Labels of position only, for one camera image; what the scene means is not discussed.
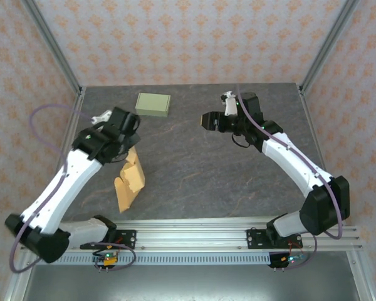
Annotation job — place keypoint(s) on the orange paper box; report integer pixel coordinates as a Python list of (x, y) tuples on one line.
[(128, 188)]

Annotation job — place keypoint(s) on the green paper box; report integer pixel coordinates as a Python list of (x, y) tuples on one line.
[(152, 105)]

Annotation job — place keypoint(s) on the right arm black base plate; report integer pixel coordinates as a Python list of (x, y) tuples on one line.
[(253, 238)]

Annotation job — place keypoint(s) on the aluminium mounting rail beam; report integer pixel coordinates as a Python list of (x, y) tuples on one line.
[(191, 238)]

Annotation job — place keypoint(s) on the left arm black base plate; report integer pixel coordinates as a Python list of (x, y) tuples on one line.
[(128, 238)]

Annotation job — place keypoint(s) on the aluminium table side rail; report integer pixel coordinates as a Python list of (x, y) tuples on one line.
[(74, 103), (312, 125)]

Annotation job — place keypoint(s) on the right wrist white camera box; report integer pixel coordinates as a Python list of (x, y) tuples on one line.
[(230, 106)]

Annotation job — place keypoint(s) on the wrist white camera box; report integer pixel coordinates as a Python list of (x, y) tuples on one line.
[(101, 117), (230, 106)]

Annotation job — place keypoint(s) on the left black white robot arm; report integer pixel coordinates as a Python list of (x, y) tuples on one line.
[(59, 191)]

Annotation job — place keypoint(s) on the aluminium upright frame post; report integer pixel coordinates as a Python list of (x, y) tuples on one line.
[(53, 44), (328, 44)]

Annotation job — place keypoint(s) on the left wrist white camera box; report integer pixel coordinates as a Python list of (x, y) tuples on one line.
[(101, 117)]

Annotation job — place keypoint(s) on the grey metal sheet panel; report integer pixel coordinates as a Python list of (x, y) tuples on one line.
[(191, 285)]

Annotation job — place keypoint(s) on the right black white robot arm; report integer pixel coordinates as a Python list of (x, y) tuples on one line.
[(294, 163)]

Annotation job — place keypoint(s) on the aluminium lower frame bar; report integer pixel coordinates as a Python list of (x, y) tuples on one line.
[(366, 287), (15, 287)]

